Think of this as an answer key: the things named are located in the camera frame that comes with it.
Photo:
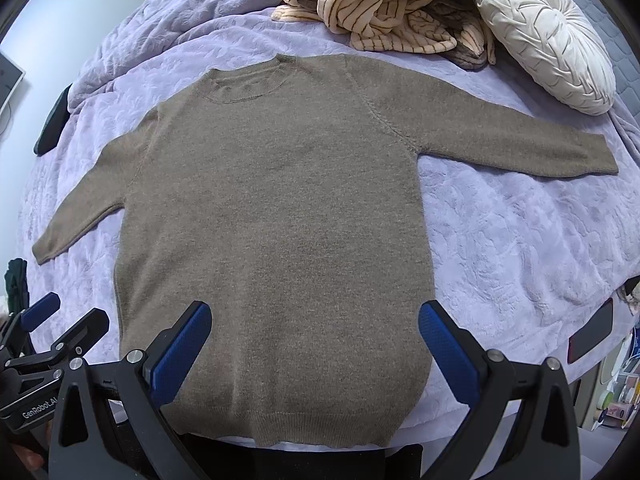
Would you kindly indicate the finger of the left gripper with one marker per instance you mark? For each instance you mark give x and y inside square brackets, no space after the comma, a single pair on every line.
[31,318]
[76,341]

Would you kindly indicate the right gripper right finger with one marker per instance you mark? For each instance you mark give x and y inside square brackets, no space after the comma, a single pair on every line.
[543,441]

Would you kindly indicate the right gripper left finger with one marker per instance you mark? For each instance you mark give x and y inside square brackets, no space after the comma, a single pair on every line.
[107,423]

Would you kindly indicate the brown knit sweater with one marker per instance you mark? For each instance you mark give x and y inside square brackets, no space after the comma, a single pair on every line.
[285,195]

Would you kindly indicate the striped beige clothing pile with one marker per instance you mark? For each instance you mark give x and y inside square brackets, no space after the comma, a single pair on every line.
[452,28]

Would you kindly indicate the dark green hanging cloth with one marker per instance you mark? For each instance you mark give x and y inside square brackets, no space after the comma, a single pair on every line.
[17,292]

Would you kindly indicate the cluttered items beside bed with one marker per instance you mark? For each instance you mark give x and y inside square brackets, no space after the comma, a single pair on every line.
[618,404]

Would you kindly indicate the dark phone on bed edge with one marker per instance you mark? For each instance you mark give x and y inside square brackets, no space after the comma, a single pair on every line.
[592,333]

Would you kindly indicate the black bed corner pad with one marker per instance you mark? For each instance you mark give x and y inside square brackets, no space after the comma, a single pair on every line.
[54,125]

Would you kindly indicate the lavender embossed bed blanket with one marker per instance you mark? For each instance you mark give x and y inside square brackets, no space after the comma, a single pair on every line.
[521,261]

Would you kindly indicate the white framed monitor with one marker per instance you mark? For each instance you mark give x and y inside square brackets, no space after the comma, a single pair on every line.
[10,77]

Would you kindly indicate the round cream pleated pillow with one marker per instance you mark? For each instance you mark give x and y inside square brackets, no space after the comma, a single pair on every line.
[556,44]

